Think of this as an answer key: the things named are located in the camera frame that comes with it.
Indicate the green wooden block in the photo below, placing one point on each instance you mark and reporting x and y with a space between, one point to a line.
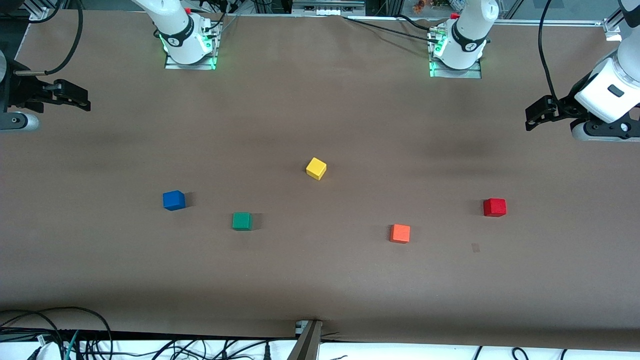
242 221

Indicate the aluminium cell frame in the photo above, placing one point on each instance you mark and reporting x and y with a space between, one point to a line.
327 7

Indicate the orange wooden block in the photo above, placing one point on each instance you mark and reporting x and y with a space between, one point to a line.
400 233

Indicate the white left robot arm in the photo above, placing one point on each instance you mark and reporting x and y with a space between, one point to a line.
467 30

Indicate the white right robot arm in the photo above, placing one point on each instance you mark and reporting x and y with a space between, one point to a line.
175 30

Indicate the blue wooden block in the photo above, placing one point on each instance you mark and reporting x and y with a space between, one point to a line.
173 200

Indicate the yellow wooden block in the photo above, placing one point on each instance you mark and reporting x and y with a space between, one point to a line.
316 168

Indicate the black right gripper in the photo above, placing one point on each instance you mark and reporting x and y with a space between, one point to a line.
15 93

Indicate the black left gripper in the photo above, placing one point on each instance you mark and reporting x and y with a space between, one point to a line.
566 105

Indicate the red wooden block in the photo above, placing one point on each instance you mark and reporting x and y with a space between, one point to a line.
494 207

